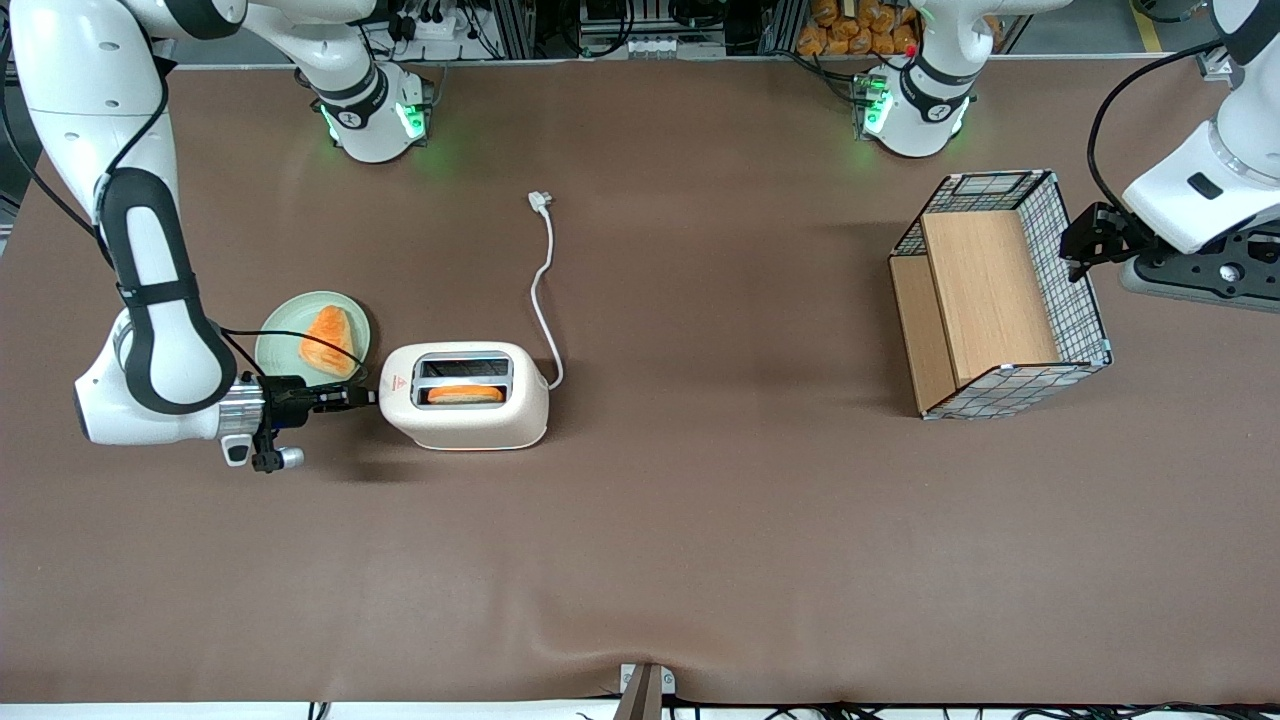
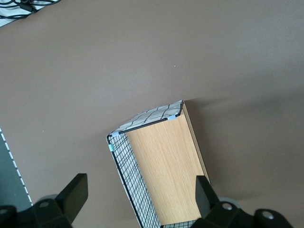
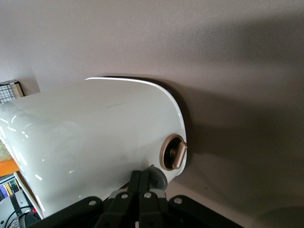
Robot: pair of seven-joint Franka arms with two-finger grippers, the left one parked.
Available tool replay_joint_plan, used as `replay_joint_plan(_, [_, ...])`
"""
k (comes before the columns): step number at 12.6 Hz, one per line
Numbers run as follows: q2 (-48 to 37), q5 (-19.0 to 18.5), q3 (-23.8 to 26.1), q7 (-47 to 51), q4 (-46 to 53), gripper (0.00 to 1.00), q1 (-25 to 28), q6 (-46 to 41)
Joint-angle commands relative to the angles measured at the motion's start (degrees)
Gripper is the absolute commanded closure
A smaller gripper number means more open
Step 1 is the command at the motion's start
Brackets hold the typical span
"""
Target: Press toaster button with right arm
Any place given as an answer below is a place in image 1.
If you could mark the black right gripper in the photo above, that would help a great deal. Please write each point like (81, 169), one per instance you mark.
(287, 399)

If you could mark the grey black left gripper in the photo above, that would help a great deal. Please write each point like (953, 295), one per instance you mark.
(1103, 236)

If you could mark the cream white two-slot toaster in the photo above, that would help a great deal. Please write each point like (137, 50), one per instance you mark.
(470, 425)

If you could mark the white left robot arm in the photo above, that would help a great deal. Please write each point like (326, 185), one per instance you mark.
(1240, 150)

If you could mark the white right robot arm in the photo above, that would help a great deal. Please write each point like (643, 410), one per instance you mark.
(70, 80)

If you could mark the toast slice in toaster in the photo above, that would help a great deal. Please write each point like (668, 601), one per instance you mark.
(465, 394)

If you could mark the orange triangular bread slice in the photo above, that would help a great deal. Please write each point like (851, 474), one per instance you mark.
(328, 345)

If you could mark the pale green round plate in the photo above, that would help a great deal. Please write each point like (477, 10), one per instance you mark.
(285, 345)

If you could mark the light wooden step shelf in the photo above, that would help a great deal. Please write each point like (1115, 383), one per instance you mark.
(985, 290)

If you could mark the bag of brown bread rolls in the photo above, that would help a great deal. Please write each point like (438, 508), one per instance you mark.
(850, 30)

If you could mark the brown table cover mat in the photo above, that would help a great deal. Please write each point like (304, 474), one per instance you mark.
(700, 540)

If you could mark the white power strip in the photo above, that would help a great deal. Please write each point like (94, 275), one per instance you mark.
(430, 25)

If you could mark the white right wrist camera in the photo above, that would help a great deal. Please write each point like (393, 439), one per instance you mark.
(288, 458)

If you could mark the aluminium frame rack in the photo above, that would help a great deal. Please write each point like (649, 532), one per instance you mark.
(650, 25)

